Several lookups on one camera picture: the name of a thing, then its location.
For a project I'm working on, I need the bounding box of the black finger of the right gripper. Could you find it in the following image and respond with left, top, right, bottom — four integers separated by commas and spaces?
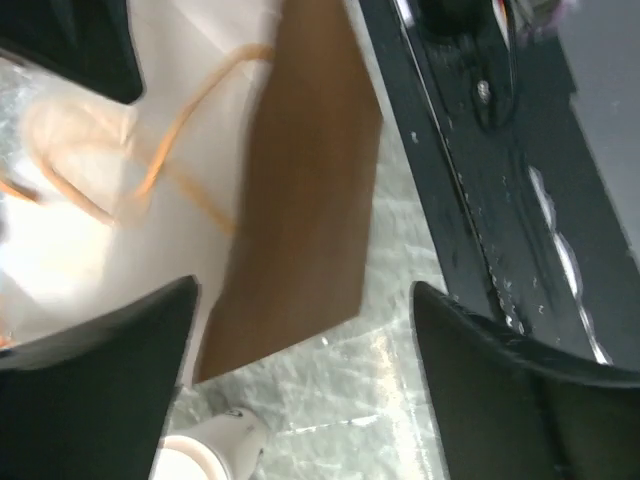
1, 0, 144, 105

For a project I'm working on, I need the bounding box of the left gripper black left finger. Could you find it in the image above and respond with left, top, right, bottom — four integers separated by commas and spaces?
1, 276, 198, 479

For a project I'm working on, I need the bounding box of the brown paper takeout bag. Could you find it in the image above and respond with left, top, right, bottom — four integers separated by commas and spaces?
1, 1, 383, 383

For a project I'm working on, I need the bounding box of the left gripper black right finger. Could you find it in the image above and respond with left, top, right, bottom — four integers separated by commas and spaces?
412, 282, 639, 479

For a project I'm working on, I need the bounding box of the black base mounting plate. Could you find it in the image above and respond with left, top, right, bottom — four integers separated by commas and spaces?
360, 1, 639, 370

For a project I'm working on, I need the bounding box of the single white paper cup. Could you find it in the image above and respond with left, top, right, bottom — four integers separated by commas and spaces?
149, 408, 269, 480

